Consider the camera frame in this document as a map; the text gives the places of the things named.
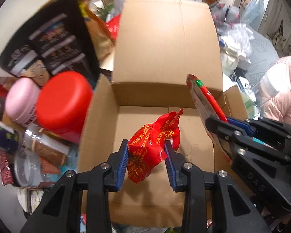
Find red chili snack packet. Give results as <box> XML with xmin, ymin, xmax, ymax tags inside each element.
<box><xmin>187</xmin><ymin>74</ymin><xmax>232</xmax><ymax>163</ymax></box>

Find red crinkled snack wrapper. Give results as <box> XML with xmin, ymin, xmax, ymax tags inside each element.
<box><xmin>128</xmin><ymin>109</ymin><xmax>184</xmax><ymax>184</ymax></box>

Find person in pink jacket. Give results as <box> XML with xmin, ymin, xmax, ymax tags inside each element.
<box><xmin>261</xmin><ymin>56</ymin><xmax>291</xmax><ymax>125</ymax></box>

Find clear empty plastic jar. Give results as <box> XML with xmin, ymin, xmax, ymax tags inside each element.
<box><xmin>14</xmin><ymin>148</ymin><xmax>54</xmax><ymax>188</ymax></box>

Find clear jar brown label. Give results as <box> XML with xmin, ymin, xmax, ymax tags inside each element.
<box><xmin>23</xmin><ymin>123</ymin><xmax>70</xmax><ymax>166</ymax></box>

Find red lidded canister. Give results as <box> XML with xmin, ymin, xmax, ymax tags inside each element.
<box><xmin>36</xmin><ymin>71</ymin><xmax>94</xmax><ymax>144</ymax></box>

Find brown cardboard box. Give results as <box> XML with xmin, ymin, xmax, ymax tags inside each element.
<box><xmin>77</xmin><ymin>0</ymin><xmax>249</xmax><ymax>228</ymax></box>

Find pink lidded jar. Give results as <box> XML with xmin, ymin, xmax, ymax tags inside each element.
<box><xmin>5</xmin><ymin>77</ymin><xmax>40</xmax><ymax>127</ymax></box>

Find black snack pouch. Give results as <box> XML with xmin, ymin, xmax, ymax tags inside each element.
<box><xmin>0</xmin><ymin>0</ymin><xmax>100</xmax><ymax>87</ymax></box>

